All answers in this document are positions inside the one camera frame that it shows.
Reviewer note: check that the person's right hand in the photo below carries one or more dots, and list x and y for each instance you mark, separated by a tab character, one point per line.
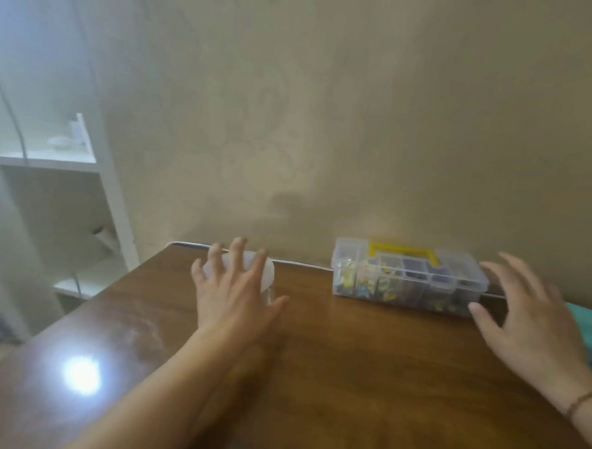
538	333

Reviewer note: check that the person's left hand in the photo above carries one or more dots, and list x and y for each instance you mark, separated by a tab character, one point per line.
230	302

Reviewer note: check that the person's left thumb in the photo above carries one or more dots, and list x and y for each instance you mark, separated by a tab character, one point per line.
277	306

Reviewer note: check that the person's left middle finger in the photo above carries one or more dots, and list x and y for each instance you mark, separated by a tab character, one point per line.
237	258

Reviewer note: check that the person's right middle finger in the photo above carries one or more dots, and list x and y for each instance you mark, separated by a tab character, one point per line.
523	273

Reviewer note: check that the person's right thumb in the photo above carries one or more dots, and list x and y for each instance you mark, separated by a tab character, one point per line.
484	321

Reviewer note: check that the person's left little finger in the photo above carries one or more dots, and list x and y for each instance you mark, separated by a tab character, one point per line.
198	272

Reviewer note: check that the person's left forearm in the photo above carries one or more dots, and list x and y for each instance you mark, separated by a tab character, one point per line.
168	393

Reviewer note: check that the person's right forearm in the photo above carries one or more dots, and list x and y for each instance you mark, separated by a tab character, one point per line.
586	410

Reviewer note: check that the clear jar with white lid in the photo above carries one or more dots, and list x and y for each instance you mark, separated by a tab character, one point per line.
269	275

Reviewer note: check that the grey cylindrical object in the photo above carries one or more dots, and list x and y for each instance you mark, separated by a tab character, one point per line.
106	238

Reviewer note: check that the small colourful parts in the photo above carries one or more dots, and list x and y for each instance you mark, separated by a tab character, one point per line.
372	283

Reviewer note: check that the white shelf unit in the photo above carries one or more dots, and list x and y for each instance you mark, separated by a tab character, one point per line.
79	210

